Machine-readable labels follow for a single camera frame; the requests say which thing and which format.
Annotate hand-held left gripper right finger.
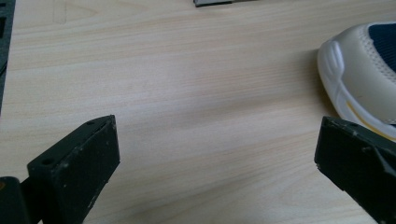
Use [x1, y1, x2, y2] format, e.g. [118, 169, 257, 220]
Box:
[313, 116, 396, 224]

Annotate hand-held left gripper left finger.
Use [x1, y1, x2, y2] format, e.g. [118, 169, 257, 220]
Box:
[27, 114, 121, 224]

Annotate white and navy sneaker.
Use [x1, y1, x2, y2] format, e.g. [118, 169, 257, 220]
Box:
[317, 21, 396, 143]

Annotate metal shoe rack grey shelves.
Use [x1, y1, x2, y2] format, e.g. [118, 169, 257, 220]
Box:
[192, 0, 260, 7]

